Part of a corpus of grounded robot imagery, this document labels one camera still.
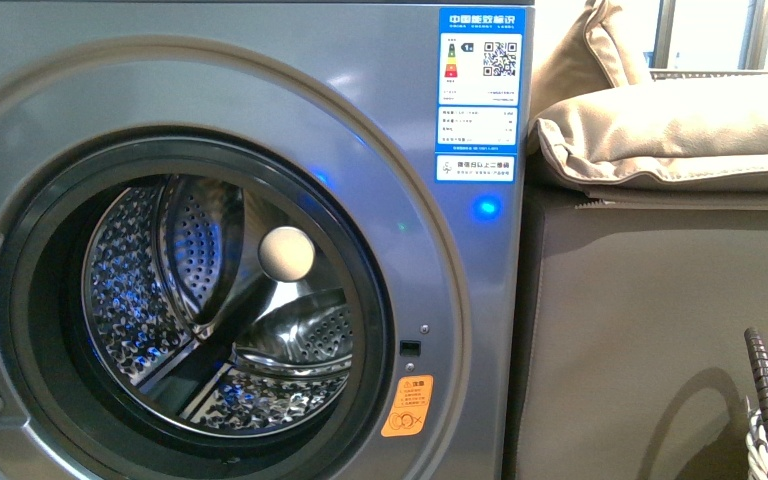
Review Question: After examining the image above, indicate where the grey front-load washing machine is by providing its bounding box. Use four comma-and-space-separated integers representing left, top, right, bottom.
0, 1, 536, 479

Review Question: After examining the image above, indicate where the orange warning sticker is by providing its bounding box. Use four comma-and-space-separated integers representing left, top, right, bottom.
380, 375, 434, 438

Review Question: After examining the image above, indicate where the steel washer drum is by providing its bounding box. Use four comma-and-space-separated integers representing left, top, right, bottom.
81, 175, 353, 439

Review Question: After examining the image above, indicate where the blue energy label sticker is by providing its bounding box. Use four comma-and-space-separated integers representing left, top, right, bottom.
434, 6, 528, 183

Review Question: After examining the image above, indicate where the beige sofa cushion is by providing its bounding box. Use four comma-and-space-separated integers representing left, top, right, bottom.
525, 1, 768, 205

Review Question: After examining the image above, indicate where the beige sofa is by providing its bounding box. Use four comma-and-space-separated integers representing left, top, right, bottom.
503, 188, 768, 479

